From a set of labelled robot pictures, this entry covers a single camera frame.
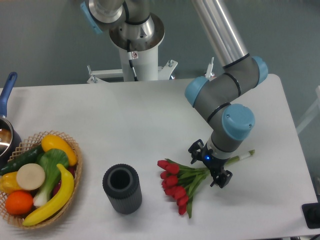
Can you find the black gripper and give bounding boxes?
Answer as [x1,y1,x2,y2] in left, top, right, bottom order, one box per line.
[188,139,233,189]

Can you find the red tulip bouquet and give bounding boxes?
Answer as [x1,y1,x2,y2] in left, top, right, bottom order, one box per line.
[157,149,256,219]

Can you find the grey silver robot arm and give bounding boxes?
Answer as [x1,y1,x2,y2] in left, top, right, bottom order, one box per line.
[80,0,268,188]

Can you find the dark grey ribbed vase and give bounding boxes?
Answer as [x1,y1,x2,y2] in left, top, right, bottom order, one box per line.
[102,163,142,215]

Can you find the black device at edge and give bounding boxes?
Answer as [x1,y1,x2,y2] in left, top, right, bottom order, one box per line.
[301,202,320,229]

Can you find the red fruit in basket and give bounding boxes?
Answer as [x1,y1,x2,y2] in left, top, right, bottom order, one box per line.
[51,166,76,197]

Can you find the yellow banana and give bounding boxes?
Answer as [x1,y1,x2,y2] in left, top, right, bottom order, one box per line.
[22,163,75,227]

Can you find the green bok choy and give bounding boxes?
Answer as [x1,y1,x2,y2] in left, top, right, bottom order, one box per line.
[33,148,69,208]

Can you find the yellow lemon squash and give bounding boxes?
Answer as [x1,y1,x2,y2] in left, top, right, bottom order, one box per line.
[41,134,78,166]

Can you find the green cucumber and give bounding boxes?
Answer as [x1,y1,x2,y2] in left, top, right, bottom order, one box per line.
[0,145,44,176]

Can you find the beige round disc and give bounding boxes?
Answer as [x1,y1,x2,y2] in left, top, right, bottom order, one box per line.
[16,163,46,191]

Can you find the woven wicker basket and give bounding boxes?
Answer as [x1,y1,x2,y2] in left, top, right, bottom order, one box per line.
[0,130,83,230]

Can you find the orange fruit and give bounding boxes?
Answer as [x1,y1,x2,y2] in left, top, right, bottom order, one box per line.
[5,190,33,215]

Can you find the yellow bell pepper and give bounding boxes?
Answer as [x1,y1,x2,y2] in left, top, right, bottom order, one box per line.
[0,171,23,194]

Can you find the white frame at right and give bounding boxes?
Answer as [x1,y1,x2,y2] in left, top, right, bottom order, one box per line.
[296,85,320,135]

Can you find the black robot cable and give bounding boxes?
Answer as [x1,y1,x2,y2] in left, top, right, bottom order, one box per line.
[126,38,139,82]

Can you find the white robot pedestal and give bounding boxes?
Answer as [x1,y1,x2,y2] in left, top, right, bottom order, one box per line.
[87,13,178,84]

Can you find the blue handled saucepan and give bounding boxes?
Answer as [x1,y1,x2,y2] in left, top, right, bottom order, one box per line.
[0,72,21,169]

